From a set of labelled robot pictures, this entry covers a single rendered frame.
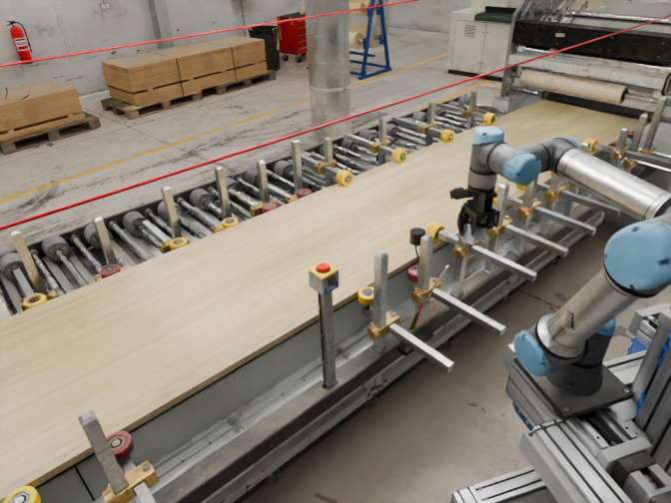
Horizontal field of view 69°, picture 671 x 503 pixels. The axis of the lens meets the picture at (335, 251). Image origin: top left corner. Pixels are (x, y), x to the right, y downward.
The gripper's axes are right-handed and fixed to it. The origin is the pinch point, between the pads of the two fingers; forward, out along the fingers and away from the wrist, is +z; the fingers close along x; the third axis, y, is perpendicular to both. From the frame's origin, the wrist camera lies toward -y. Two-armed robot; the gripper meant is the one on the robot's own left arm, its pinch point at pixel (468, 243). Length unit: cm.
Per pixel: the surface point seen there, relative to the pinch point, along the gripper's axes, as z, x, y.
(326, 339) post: 37, -42, -13
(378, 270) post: 22.0, -18.4, -24.4
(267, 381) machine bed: 66, -62, -28
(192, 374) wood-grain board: 42, -87, -16
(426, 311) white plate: 56, 7, -34
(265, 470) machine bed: 116, -69, -24
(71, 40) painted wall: 42, -214, -730
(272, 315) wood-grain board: 42, -56, -36
